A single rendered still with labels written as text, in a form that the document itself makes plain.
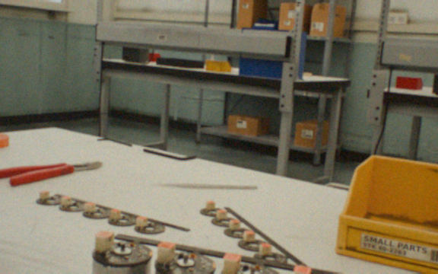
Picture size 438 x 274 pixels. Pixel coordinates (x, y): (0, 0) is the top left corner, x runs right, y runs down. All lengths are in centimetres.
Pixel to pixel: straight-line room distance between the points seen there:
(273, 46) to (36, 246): 240
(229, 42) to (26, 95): 319
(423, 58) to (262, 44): 77
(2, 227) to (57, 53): 548
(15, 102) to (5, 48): 51
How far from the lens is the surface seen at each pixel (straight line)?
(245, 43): 284
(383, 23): 259
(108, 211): 50
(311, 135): 453
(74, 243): 43
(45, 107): 589
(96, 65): 355
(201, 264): 24
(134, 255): 24
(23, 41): 569
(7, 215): 50
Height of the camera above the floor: 90
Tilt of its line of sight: 9 degrees down
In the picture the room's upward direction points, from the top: 4 degrees clockwise
